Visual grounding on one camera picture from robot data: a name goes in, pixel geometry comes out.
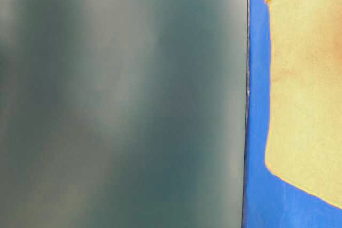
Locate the orange towel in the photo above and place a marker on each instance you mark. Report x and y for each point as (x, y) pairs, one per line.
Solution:
(304, 138)

